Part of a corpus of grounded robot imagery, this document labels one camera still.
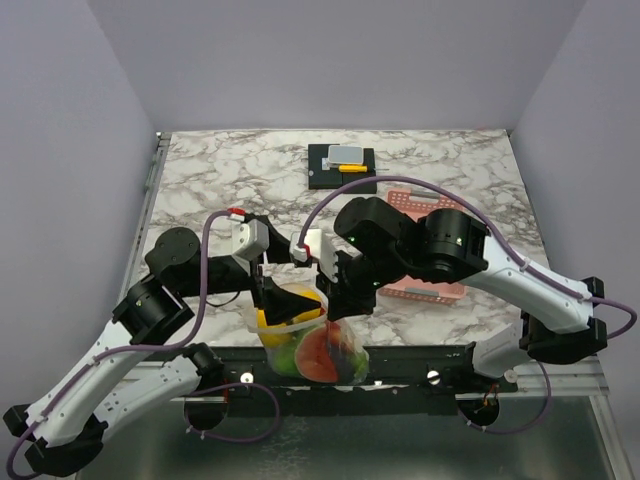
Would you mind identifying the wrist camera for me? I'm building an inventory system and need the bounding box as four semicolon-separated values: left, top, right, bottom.
231;219;270;262
289;228;338;283

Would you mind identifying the black metal front rail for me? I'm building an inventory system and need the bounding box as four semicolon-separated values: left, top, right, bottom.
99;344;551;419

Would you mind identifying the grey rectangular box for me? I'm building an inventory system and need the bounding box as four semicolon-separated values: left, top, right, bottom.
327;145;364;165

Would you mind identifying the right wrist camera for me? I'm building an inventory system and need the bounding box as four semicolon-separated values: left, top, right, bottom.
289;228;338;283

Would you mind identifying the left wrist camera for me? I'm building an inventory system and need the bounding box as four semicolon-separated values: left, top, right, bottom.
231;219;270;262

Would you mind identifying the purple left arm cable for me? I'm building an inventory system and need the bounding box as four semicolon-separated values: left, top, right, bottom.
7;207;281;480

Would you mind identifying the pink perforated plastic basket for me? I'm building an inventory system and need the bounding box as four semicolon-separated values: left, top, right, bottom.
377;188;471;305

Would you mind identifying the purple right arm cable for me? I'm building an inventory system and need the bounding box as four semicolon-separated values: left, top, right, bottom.
298;174;639;435

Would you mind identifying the green toy lettuce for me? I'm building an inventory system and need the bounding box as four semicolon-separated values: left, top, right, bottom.
271;344;300;377

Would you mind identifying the yellow toy bell pepper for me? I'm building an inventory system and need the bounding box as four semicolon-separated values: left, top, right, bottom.
247;285;327;348

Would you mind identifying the yellow handled screwdriver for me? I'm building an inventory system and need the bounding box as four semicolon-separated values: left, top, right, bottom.
338;165;380;174

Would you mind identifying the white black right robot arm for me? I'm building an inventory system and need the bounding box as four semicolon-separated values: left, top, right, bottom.
334;197;608;391

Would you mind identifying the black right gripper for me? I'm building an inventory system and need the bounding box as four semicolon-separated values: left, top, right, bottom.
314;249;407;318

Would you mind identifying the red toy watermelon slice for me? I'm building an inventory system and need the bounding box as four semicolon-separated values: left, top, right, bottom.
295;327;338;383

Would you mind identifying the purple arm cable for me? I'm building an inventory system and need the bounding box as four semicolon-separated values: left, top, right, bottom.
7;207;281;480
298;174;639;435

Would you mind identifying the clear polka dot zip bag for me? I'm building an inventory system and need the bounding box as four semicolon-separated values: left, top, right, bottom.
244;283;369;385

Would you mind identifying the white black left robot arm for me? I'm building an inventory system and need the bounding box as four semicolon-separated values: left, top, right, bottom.
3;210;324;479

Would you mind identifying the dark purple toy eggplant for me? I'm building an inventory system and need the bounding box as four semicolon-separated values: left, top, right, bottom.
328;345;355;382

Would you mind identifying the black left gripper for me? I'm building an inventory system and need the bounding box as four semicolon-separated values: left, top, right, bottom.
181;216;324;323

